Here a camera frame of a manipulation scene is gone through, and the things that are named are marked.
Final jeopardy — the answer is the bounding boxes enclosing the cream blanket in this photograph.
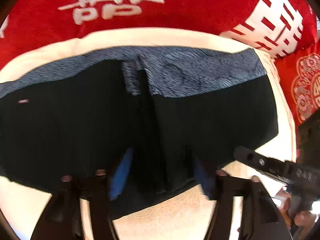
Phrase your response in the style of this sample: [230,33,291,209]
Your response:
[0,29,300,240]

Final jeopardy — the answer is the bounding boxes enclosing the black pants with blue trim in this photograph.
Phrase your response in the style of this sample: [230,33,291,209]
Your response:
[0,46,279,221]

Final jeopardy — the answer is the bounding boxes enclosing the person's right hand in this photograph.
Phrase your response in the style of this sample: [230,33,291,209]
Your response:
[276,189,317,235]

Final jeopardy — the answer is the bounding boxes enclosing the red printed pillow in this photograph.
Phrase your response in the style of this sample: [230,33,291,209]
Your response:
[272,47,320,126]

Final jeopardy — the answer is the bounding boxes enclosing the red printed blanket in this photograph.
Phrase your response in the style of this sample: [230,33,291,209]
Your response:
[0,0,318,71]

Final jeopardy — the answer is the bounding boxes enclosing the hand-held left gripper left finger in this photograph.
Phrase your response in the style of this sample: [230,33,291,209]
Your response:
[30,147,134,240]

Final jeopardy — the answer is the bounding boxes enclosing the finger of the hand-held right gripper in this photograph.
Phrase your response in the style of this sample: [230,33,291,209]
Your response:
[233,145,297,184]

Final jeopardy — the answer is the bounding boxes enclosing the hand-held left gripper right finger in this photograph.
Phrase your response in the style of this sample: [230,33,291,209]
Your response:
[194,156,293,240]

